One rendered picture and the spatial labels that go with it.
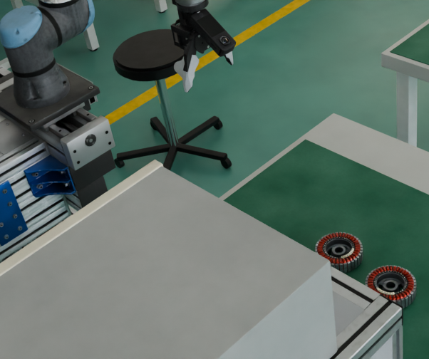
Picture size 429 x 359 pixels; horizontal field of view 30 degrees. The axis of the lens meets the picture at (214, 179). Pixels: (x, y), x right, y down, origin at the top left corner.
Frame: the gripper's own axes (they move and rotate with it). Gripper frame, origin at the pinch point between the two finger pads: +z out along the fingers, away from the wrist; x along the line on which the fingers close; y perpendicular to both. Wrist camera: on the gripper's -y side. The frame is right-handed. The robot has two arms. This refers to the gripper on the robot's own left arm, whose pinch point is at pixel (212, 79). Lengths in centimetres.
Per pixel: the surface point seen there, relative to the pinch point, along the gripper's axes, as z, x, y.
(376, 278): 37, -1, -47
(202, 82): 115, -109, 154
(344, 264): 37, 0, -38
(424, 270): 40, -13, -51
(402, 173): 40, -38, -26
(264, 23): 115, -172, 171
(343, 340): 4, 37, -71
